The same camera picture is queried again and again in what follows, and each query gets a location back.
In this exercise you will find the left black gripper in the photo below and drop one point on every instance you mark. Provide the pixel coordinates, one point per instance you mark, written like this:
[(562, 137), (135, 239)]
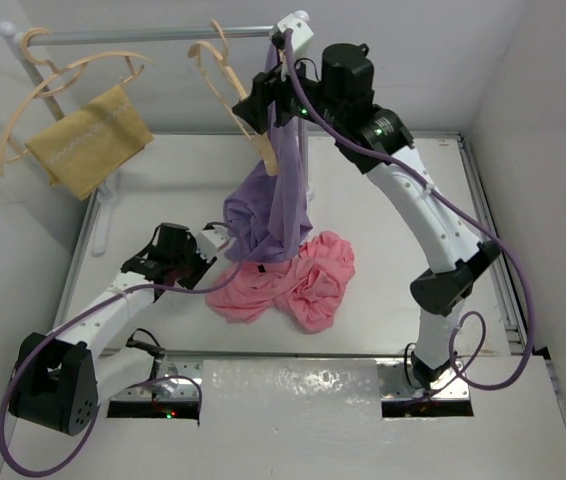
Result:
[(190, 246)]

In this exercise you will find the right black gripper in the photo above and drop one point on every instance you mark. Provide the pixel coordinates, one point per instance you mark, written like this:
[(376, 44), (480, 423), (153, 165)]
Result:
[(267, 86)]

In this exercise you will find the beige hanger with purple shirt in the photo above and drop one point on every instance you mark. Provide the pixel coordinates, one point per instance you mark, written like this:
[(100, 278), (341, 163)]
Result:
[(254, 133)]

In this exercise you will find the purple t shirt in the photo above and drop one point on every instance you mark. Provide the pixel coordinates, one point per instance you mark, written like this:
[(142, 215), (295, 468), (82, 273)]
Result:
[(269, 213)]

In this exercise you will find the pink t shirt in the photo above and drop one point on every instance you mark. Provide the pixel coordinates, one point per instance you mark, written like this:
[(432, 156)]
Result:
[(309, 288)]

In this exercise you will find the beige hanger for pink shirt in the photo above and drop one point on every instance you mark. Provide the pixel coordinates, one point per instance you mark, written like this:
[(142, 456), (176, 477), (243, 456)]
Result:
[(221, 34)]

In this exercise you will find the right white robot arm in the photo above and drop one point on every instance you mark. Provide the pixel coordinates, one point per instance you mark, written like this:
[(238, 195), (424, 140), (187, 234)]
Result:
[(379, 145)]

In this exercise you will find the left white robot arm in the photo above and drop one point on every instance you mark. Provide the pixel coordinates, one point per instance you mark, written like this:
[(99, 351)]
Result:
[(61, 378)]

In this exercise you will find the beige hanger with yellow cloth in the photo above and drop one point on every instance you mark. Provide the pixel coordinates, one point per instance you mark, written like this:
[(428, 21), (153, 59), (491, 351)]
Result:
[(59, 81)]

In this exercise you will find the yellow folded cloth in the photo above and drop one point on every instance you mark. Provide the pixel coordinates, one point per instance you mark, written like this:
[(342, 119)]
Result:
[(84, 148)]

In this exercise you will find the white clothes rack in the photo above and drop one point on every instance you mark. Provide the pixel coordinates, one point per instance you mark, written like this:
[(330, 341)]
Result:
[(40, 69)]

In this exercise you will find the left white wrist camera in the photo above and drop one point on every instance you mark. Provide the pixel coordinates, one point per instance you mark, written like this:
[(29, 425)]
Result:
[(210, 241)]

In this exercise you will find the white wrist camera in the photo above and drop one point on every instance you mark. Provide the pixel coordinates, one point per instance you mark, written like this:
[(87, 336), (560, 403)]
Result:
[(302, 34), (210, 241)]

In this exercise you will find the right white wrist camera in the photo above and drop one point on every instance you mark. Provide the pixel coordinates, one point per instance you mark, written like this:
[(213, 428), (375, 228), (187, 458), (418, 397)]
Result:
[(302, 34)]

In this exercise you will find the metal base plate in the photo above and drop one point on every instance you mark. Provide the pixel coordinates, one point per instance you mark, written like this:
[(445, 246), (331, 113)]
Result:
[(386, 382)]

